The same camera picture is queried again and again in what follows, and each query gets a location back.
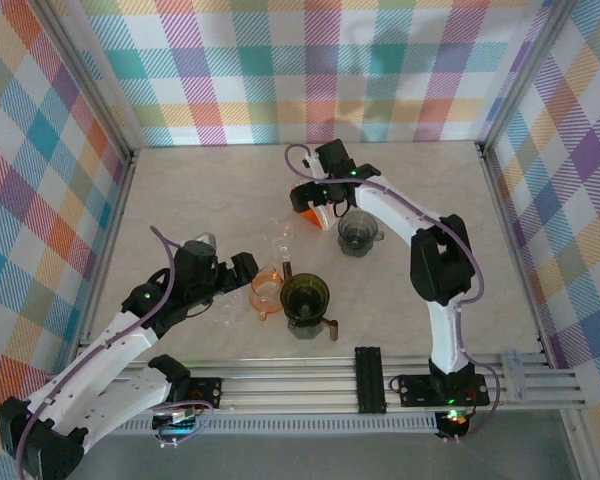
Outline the black rail bracket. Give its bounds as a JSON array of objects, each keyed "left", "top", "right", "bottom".
[{"left": 354, "top": 344, "right": 385, "bottom": 415}]

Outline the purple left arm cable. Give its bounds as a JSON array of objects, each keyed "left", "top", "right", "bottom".
[{"left": 19, "top": 225, "right": 215, "bottom": 448}]

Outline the dark green coffee dripper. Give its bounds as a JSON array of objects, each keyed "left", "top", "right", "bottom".
[{"left": 278, "top": 259, "right": 330, "bottom": 321}]

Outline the smoke grey plastic dripper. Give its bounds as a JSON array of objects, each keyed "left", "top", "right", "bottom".
[{"left": 336, "top": 209, "right": 387, "bottom": 260}]

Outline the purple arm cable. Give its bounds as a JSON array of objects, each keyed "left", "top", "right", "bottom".
[
  {"left": 19, "top": 225, "right": 215, "bottom": 448},
  {"left": 284, "top": 143, "right": 504, "bottom": 444}
]

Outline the smooth clear glass dripper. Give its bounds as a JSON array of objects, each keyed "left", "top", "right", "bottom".
[{"left": 267, "top": 219, "right": 296, "bottom": 261}]

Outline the clear acrylic block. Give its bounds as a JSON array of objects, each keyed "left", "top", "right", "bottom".
[{"left": 499, "top": 348, "right": 527, "bottom": 401}]

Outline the aluminium frame post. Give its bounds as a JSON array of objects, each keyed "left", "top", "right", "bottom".
[
  {"left": 477, "top": 0, "right": 576, "bottom": 154},
  {"left": 32, "top": 0, "right": 140, "bottom": 166}
]

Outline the aluminium floor rail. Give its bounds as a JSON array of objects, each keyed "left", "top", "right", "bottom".
[
  {"left": 77, "top": 147, "right": 141, "bottom": 351},
  {"left": 477, "top": 142, "right": 556, "bottom": 366}
]

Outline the orange white pouch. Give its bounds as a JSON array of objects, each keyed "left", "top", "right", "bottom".
[{"left": 293, "top": 204, "right": 331, "bottom": 231}]

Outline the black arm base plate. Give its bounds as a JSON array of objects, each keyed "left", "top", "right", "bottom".
[
  {"left": 397, "top": 373, "right": 491, "bottom": 409},
  {"left": 187, "top": 377, "right": 225, "bottom": 409}
]

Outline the controller board with green light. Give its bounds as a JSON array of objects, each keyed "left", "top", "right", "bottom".
[{"left": 437, "top": 408, "right": 471, "bottom": 439}]

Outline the wide aluminium base rail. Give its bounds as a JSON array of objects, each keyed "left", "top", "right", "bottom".
[{"left": 77, "top": 352, "right": 584, "bottom": 416}]

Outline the grey slotted cable duct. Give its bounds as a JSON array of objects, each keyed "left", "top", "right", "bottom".
[{"left": 114, "top": 417, "right": 441, "bottom": 437}]

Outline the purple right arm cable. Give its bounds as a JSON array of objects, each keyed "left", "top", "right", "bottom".
[{"left": 284, "top": 143, "right": 504, "bottom": 444}]

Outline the controller board with blue light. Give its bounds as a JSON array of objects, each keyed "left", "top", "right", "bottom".
[{"left": 152, "top": 407, "right": 201, "bottom": 441}]

